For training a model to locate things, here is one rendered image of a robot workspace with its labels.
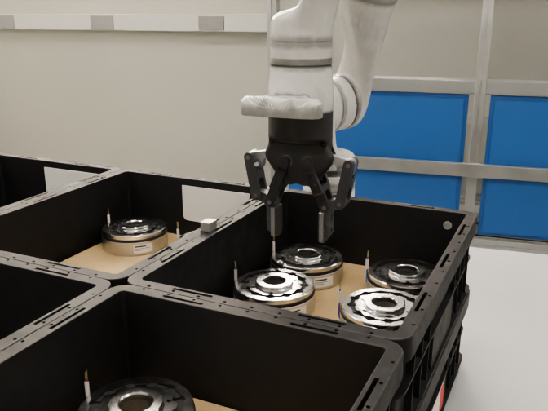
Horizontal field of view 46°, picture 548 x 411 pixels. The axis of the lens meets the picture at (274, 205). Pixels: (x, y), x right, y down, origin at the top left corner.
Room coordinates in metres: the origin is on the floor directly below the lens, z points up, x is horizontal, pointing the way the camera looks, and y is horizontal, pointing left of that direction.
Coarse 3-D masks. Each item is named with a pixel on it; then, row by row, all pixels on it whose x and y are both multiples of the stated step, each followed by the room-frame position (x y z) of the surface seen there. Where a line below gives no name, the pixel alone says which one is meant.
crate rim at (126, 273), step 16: (112, 176) 1.04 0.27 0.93; (144, 176) 1.06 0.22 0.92; (160, 176) 1.05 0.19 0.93; (176, 176) 1.04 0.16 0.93; (64, 192) 0.94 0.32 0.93; (16, 208) 0.86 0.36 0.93; (32, 208) 0.88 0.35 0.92; (240, 208) 0.86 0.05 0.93; (0, 256) 0.68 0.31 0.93; (16, 256) 0.68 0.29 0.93; (160, 256) 0.68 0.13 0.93; (80, 272) 0.63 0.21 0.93; (96, 272) 0.63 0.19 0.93; (128, 272) 0.63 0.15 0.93
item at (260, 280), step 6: (258, 276) 0.77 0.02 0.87; (264, 276) 0.77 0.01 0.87; (270, 276) 0.77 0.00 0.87; (276, 276) 0.77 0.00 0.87; (282, 276) 0.77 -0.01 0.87; (288, 276) 0.77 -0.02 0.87; (258, 282) 0.75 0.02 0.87; (288, 282) 0.75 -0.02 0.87; (264, 288) 0.74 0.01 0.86; (270, 288) 0.73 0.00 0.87; (276, 288) 0.73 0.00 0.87; (282, 288) 0.73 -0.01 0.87; (288, 288) 0.74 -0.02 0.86
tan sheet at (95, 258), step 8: (168, 232) 1.04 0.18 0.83; (168, 240) 1.00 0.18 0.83; (176, 240) 1.00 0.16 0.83; (96, 248) 0.97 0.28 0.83; (80, 256) 0.93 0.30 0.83; (88, 256) 0.93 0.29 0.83; (96, 256) 0.93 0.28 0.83; (104, 256) 0.93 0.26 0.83; (112, 256) 0.93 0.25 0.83; (120, 256) 0.93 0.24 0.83; (128, 256) 0.93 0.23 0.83; (136, 256) 0.93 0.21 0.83; (144, 256) 0.93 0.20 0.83; (72, 264) 0.90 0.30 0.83; (80, 264) 0.90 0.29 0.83; (88, 264) 0.90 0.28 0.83; (96, 264) 0.90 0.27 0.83; (104, 264) 0.90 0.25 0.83; (112, 264) 0.90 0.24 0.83; (120, 264) 0.90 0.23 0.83; (128, 264) 0.90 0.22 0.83; (112, 272) 0.87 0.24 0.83
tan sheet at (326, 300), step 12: (348, 264) 0.90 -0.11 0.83; (348, 276) 0.85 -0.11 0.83; (360, 276) 0.85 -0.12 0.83; (336, 288) 0.81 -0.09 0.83; (348, 288) 0.81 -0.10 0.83; (360, 288) 0.81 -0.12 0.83; (324, 300) 0.77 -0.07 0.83; (336, 300) 0.77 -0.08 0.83; (312, 312) 0.74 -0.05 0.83; (324, 312) 0.74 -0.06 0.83; (336, 312) 0.74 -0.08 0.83
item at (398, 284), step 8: (376, 264) 0.82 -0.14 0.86; (384, 264) 0.83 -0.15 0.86; (424, 264) 0.82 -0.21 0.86; (432, 264) 0.82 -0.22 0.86; (376, 272) 0.80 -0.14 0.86; (384, 272) 0.79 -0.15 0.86; (376, 280) 0.77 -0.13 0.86; (384, 280) 0.77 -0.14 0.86; (392, 280) 0.77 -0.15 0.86; (400, 280) 0.77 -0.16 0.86; (408, 280) 0.77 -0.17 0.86; (416, 280) 0.77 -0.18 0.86; (424, 280) 0.77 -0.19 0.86; (392, 288) 0.75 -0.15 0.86; (400, 288) 0.75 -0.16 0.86; (408, 288) 0.74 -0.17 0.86; (416, 288) 0.74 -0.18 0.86
